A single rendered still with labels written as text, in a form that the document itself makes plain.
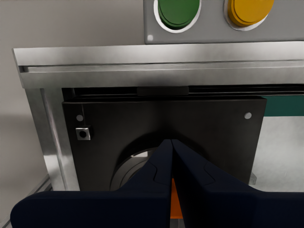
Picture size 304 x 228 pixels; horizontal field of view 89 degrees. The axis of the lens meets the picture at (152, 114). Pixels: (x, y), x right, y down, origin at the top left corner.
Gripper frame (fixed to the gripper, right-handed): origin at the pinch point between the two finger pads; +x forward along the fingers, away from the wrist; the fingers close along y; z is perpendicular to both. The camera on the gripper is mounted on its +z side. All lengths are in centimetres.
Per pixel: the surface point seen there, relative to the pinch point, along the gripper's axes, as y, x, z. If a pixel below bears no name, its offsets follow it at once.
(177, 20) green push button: -1.2, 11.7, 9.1
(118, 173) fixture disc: 5.5, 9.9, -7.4
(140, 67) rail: 2.7, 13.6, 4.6
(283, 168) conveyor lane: -21.1, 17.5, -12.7
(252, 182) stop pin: -12.5, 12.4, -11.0
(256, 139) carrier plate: -11.5, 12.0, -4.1
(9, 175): 34.5, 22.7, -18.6
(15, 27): 24.1, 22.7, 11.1
